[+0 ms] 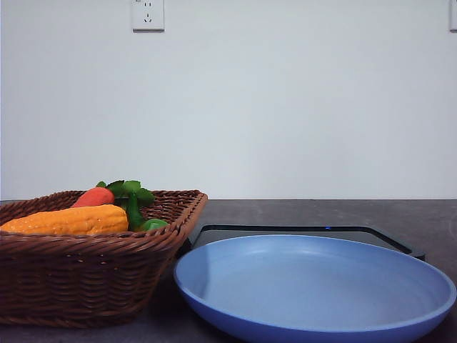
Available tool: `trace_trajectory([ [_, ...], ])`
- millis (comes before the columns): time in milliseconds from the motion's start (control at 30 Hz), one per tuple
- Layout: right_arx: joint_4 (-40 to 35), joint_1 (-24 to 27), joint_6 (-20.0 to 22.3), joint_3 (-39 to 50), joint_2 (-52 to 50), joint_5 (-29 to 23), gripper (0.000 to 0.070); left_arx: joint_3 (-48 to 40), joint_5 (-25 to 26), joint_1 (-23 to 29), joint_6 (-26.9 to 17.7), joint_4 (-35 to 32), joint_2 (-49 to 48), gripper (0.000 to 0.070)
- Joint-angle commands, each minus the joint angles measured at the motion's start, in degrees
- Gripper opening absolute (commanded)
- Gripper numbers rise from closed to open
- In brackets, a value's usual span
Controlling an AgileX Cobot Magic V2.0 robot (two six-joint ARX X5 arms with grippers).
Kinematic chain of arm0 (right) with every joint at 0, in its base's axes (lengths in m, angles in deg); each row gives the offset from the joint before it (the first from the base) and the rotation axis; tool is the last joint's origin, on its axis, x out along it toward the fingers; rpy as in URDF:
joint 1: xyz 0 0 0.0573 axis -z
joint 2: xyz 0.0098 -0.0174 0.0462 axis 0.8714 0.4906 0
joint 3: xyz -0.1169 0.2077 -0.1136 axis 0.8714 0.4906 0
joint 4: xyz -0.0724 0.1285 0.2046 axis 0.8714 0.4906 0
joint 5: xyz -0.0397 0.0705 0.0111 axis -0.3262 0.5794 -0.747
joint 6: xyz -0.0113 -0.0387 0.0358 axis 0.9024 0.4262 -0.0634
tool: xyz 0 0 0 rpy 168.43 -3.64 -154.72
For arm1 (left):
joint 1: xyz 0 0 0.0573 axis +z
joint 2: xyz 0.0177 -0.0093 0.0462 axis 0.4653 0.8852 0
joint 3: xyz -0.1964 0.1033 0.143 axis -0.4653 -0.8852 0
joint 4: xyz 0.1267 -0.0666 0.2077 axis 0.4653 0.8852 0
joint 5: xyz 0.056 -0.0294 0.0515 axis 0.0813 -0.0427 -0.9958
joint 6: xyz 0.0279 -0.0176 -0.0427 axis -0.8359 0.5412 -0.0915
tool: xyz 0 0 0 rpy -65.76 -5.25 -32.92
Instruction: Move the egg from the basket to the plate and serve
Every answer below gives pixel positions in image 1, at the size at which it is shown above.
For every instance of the white wall fixture right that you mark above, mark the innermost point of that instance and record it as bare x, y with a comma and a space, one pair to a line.
453, 17

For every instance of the brown wicker basket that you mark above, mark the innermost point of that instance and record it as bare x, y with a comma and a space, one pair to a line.
89, 280

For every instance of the white wall power socket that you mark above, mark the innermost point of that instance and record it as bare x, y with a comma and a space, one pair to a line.
148, 16

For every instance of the black rectangular tray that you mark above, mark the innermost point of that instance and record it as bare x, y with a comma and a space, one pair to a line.
209, 234

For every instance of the blue round plate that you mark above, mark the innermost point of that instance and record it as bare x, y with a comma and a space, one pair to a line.
284, 288

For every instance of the yellow toy corn cob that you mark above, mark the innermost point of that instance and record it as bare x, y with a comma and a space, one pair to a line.
86, 219

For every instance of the green toy pepper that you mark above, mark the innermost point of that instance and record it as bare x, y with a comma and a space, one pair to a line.
134, 197

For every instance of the orange toy carrot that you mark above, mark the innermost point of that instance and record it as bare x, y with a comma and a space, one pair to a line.
101, 194

